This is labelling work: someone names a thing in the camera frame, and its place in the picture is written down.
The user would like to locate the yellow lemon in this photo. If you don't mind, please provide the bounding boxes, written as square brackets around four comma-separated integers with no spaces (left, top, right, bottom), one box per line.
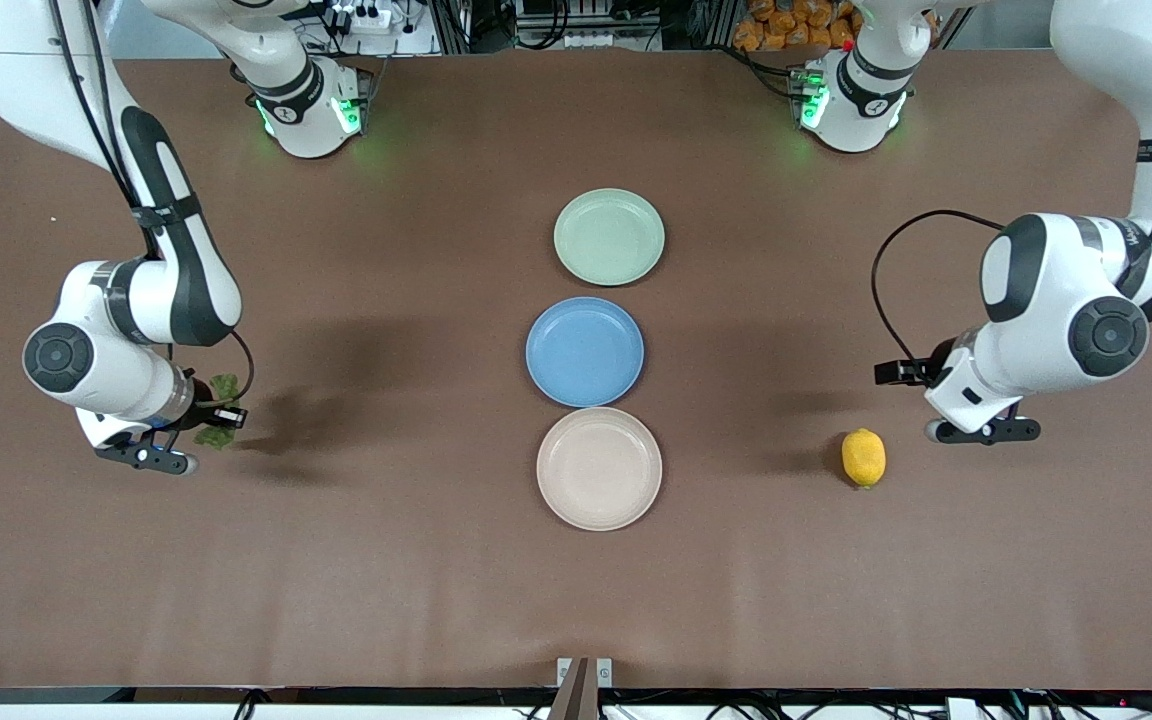
[841,428,888,490]

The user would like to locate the orange snack bag pile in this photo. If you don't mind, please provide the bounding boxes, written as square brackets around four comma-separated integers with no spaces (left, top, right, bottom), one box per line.
[733,0,862,53]

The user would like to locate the blue plate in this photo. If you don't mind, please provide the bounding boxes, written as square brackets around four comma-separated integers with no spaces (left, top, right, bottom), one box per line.
[525,296,645,409]

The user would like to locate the green lettuce leaf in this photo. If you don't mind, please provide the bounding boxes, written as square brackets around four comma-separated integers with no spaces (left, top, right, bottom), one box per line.
[192,373,242,451]

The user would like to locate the black base cable bundle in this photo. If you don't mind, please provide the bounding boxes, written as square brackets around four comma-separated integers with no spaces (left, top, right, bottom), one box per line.
[716,45,809,101]

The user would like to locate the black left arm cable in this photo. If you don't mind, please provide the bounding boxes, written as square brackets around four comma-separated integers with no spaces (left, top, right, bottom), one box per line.
[871,40,1152,371]

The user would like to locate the metal bracket with post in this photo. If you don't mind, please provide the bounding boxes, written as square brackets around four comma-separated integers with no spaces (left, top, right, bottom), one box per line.
[548,657,614,720]

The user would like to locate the light green plate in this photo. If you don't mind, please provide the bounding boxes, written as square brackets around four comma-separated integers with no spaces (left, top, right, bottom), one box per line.
[553,188,666,287]

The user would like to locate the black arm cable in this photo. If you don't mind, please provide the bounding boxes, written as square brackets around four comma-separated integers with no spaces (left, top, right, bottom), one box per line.
[871,40,1152,371]
[46,0,257,411]

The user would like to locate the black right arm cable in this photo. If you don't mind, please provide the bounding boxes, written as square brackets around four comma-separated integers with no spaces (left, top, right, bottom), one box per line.
[46,0,257,411]

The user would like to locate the white power strip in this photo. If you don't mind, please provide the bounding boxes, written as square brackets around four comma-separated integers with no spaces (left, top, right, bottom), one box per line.
[331,5,399,34]

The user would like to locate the beige plate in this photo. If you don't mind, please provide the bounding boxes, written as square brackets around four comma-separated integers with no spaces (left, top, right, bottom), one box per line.
[536,406,664,532]

